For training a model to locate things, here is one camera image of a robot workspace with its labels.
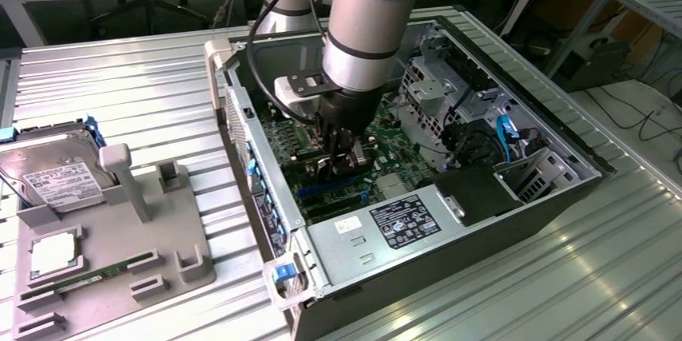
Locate black office chair base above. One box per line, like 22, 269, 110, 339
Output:
84, 0, 213, 38

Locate dark metal frame post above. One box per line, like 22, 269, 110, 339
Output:
0, 47, 23, 129

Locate green motherboard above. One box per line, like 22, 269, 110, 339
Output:
258, 109, 442, 224

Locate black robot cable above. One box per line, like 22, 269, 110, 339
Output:
249, 0, 321, 125

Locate silver hard disk drive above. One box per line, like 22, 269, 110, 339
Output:
0, 124, 118, 214

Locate green RAM stick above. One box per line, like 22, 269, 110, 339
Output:
24, 259, 140, 292

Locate beige case handle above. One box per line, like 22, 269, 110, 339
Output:
263, 252, 315, 312

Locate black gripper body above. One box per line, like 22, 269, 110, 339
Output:
319, 87, 383, 134

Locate black wire bundle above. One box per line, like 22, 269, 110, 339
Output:
441, 120, 515, 169

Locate silver CPU chip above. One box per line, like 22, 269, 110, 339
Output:
30, 232, 80, 278

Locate long black expansion slot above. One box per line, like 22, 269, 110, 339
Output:
306, 197, 370, 221
301, 188, 367, 209

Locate graphics card with metal bracket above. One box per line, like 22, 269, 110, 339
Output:
291, 141, 378, 186

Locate black plastic shroud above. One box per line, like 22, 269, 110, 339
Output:
426, 164, 526, 227

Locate black box device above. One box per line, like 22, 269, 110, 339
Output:
553, 37, 633, 93

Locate blue SATA wire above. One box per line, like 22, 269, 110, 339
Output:
497, 114, 517, 163

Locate silver power supply unit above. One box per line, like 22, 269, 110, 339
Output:
303, 187, 470, 286

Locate silver metal drive cage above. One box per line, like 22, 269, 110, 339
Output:
397, 23, 518, 166

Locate silver chipset heatsink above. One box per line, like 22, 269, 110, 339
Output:
377, 174, 415, 195

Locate silver disk bay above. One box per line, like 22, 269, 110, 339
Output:
493, 145, 606, 204

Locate open black PC case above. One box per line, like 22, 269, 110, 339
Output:
204, 15, 620, 341

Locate grey plastic parts rack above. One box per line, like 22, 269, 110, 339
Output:
10, 143, 219, 341

